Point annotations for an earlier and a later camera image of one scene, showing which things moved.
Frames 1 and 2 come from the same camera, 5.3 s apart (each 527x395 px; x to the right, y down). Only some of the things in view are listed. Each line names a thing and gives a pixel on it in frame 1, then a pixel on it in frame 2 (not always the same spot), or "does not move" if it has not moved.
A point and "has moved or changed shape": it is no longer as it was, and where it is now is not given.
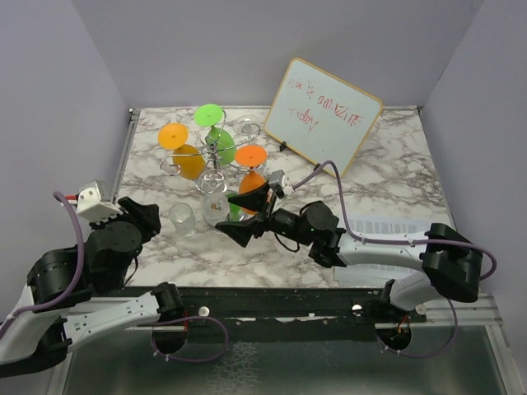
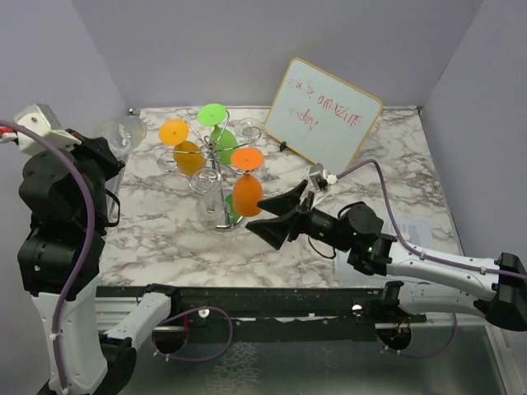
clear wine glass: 184,219 → 123,133
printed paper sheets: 380,276 does not move
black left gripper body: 104,223 → 101,164
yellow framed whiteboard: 321,117 does not move
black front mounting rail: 276,314 does not move
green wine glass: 220,141 does not move
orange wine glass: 187,159 has moved or changed shape
